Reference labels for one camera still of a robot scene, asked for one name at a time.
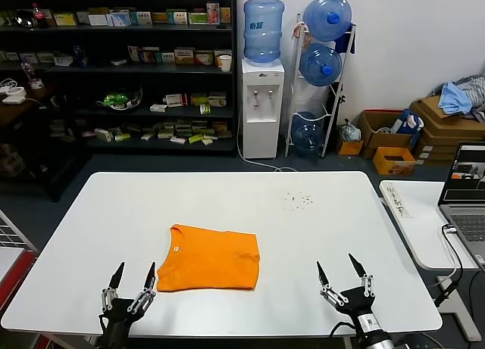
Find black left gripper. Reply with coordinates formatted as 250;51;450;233
99;261;158;335

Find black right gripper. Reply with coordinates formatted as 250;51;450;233
315;253;376;319

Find orange t-shirt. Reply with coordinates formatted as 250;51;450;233
155;223;261;293

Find large white table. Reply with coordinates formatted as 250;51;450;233
0;170;443;349

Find scattered dark crumbs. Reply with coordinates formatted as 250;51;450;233
280;192;314;212

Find white strip with handwriting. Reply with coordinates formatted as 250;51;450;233
384;181;412;220

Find small white side table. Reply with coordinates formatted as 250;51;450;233
379;180;482;342

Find red white cart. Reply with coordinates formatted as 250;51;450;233
0;245;38;311

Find orange cardboard box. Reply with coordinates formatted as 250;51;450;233
372;146;417;176

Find grey laptop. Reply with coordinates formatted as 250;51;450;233
437;141;485;273

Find small yellow carton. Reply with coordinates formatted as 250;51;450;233
338;139;364;156

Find open brown cardboard box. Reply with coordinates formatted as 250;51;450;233
358;108;414;160

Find grey plastic bag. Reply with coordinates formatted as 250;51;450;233
338;118;361;142

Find cardboard box with labels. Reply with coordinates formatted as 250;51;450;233
413;127;485;161

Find white water dispenser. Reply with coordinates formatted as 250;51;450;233
240;58;285;160

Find white metal jug rack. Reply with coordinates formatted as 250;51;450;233
283;12;357;160

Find blue white bag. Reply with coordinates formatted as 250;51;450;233
392;108;425;148

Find white red medicine box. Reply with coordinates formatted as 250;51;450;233
163;92;189;108

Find large flat cardboard box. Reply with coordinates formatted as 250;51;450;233
408;95;485;132

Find dark wooden desk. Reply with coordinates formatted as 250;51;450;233
0;82;92;203

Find light blue garment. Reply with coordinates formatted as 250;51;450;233
437;82;477;115

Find black shelf unit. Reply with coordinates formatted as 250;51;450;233
0;0;238;157

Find white flat device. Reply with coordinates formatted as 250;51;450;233
2;87;27;104

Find colourful medicine box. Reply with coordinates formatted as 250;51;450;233
139;47;160;64

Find striped grey garment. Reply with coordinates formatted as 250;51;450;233
454;75;485;122

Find clear plastic bottle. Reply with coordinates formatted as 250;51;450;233
20;61;43;89

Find dark blue bottle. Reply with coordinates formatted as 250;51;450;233
71;44;89;68

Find white orange medicine box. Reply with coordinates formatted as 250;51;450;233
166;9;189;26
174;48;196;65

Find pink cloth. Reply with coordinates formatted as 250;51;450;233
290;21;308;51

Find upright blue water jug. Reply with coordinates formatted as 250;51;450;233
242;0;285;65

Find light blue box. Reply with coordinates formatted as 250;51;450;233
107;11;132;27

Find tall colourful box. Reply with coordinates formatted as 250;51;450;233
205;0;221;26

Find clear glass bowl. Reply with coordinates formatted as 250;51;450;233
10;8;36;28

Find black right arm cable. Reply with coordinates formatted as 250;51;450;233
328;320;357;341

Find black cable clip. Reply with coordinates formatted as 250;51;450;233
433;279;459;308

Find white laptop cable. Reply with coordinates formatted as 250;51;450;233
440;223;462;289

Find white wire rack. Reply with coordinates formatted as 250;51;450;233
0;210;39;254

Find white power cord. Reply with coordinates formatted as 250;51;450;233
236;110;297;173

